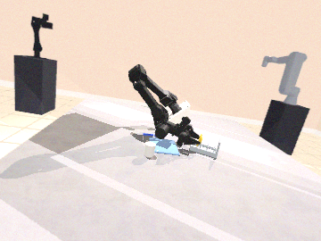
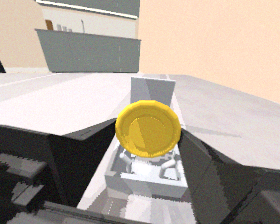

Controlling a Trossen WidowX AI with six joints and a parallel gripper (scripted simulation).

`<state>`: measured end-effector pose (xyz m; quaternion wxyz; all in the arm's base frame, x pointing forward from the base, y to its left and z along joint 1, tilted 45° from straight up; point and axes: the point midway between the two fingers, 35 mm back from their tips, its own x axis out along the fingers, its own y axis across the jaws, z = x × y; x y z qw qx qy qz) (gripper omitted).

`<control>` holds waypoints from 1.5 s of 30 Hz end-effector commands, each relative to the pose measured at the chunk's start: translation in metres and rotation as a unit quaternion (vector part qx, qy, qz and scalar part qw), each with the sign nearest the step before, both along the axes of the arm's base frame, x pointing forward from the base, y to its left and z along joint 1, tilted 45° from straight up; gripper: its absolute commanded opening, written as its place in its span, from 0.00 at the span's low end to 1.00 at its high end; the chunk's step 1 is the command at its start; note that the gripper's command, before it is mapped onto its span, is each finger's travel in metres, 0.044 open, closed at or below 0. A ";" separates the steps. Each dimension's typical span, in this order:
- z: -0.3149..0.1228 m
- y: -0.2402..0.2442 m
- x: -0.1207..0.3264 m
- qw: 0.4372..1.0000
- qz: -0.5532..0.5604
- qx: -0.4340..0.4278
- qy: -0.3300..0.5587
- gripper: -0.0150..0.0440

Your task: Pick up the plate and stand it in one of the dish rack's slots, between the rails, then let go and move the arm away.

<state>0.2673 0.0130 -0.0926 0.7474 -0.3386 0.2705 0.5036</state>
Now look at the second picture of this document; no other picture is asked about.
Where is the white dish rack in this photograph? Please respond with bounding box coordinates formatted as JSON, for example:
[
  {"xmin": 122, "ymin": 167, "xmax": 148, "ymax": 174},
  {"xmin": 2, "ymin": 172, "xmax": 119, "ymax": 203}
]
[{"xmin": 105, "ymin": 76, "xmax": 188, "ymax": 198}]

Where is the yellow plate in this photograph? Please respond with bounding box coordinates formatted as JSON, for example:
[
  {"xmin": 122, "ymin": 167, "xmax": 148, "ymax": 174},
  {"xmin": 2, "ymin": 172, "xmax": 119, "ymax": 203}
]
[{"xmin": 115, "ymin": 100, "xmax": 182, "ymax": 158}]

